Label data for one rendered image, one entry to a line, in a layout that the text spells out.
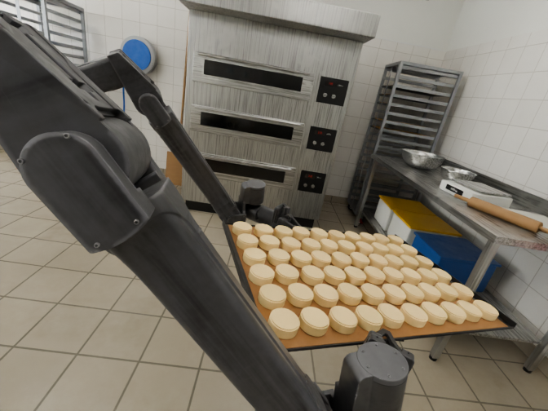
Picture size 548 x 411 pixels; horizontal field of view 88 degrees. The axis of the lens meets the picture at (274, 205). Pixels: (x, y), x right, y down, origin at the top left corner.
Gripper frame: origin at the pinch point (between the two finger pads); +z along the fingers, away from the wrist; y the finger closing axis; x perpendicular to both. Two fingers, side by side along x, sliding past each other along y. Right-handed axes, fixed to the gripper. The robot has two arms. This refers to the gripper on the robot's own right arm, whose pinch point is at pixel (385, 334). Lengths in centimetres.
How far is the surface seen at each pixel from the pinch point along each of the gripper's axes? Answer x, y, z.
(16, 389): 118, -104, -10
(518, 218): -58, 2, 143
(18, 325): 153, -105, 7
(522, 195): -75, 7, 208
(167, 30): 300, 73, 232
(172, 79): 291, 22, 237
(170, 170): 265, -85, 219
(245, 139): 149, -12, 192
